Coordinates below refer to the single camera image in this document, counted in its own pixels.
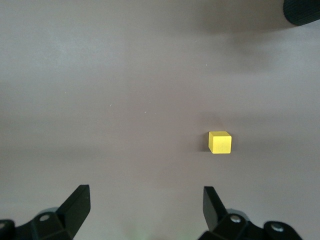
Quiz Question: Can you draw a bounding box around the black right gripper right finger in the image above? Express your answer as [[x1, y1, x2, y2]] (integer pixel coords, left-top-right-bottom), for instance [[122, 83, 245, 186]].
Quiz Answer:
[[197, 186, 305, 240]]

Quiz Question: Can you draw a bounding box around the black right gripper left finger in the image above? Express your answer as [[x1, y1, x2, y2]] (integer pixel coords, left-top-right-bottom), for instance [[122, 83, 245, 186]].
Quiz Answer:
[[0, 184, 91, 240]]

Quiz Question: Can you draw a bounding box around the yellow cube block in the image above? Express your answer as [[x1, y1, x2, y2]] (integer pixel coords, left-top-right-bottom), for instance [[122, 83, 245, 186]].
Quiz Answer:
[[208, 131, 233, 155]]

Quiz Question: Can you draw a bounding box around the black fabric-covered cylinder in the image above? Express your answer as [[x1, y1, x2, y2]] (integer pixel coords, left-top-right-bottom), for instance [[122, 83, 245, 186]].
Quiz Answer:
[[282, 0, 320, 27]]

